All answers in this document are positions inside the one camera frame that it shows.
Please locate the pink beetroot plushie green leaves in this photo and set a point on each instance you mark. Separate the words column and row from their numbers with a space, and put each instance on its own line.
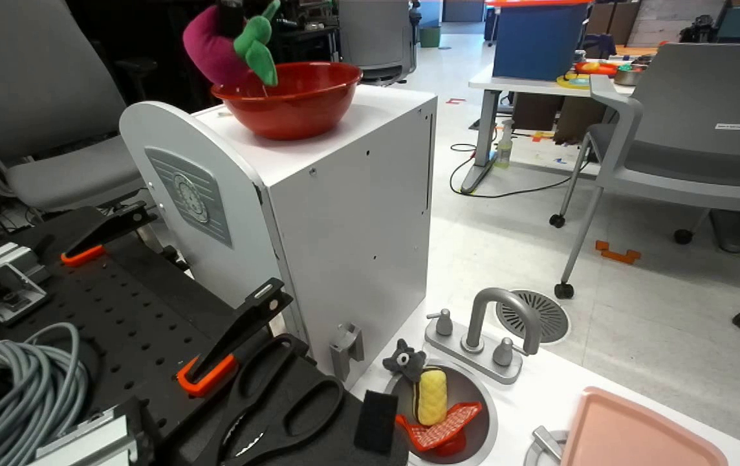
column 216, row 53

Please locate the red plastic bowl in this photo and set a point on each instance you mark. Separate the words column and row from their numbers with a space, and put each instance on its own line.
column 301, row 118

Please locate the white toy kitchen cabinet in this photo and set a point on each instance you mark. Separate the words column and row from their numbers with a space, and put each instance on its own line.
column 346, row 215

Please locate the small black cat toy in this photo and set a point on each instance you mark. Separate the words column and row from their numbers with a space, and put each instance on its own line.
column 405, row 357

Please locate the small clear spray bottle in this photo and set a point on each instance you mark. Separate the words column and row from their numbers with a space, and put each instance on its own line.
column 504, row 149

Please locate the grey toy faucet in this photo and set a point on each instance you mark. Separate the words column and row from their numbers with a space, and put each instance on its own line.
column 475, row 353

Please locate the yellow toy sponge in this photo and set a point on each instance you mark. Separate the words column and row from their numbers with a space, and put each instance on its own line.
column 431, row 397

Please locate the small black foam block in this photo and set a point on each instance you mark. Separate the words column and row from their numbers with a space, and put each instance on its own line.
column 376, row 422

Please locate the grey office chair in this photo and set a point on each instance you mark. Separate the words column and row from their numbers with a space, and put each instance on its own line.
column 35, row 79
column 374, row 35
column 715, row 131

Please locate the grey round mesh strainer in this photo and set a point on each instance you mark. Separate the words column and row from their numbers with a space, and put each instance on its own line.
column 552, row 318

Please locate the green waste bin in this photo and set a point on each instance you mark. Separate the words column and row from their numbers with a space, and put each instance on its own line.
column 431, row 35

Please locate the white table grey legs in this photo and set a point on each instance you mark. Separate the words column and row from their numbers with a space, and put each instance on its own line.
column 515, row 83

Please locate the red ribbed toy scrubber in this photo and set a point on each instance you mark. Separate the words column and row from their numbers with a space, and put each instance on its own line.
column 439, row 436

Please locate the brown cardboard box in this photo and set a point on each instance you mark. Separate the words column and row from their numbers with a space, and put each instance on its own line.
column 561, row 118

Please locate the white toy kitchen counter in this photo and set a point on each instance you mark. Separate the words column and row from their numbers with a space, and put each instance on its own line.
column 552, row 388

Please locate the black scissors red pivot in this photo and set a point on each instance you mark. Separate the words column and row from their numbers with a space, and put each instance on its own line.
column 245, row 440

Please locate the small orange floor piece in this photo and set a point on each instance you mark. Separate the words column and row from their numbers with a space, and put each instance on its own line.
column 616, row 253

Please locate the blue storage bin red lid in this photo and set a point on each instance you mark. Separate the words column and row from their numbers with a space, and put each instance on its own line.
column 540, row 42

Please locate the black perforated breadboard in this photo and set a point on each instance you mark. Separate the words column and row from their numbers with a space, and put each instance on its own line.
column 129, row 318

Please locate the small orange yellow toys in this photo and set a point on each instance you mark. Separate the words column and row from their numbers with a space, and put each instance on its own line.
column 593, row 68

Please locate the pink plastic tray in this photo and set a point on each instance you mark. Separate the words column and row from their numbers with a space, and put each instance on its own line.
column 629, row 436

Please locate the aluminium extrusion bar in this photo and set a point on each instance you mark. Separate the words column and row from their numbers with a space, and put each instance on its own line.
column 87, row 440

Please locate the silver metal mounting bracket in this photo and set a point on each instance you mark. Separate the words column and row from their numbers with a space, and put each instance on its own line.
column 4, row 292

